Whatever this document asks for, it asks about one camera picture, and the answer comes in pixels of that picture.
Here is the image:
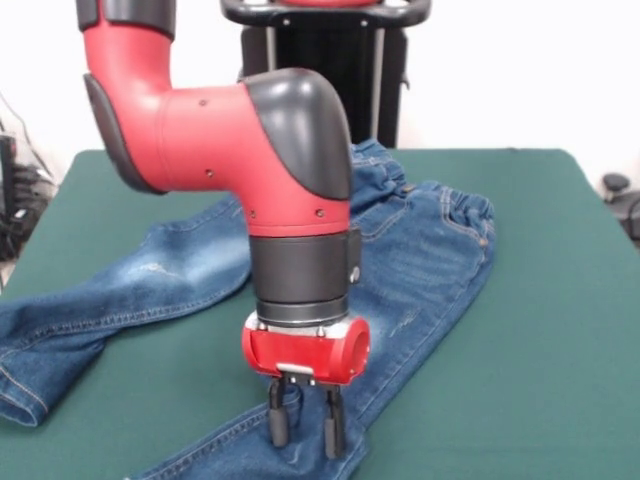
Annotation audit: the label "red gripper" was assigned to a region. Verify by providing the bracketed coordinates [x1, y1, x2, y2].
[241, 312, 372, 460]

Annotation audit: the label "blue denim jeans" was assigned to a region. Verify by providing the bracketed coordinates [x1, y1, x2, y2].
[0, 138, 497, 480]

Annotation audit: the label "dark green table cloth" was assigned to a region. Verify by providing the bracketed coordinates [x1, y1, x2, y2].
[0, 147, 640, 480]

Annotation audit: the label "dark grey chair base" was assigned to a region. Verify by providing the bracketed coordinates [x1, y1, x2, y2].
[605, 192, 640, 236]

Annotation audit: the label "black round knob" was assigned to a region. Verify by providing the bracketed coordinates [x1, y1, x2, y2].
[602, 172, 632, 194]

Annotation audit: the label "black cable tangle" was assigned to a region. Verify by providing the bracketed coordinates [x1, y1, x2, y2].
[0, 92, 56, 261]

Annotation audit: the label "black robot pedestal with handle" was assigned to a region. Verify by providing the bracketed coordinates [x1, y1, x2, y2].
[219, 0, 432, 150]

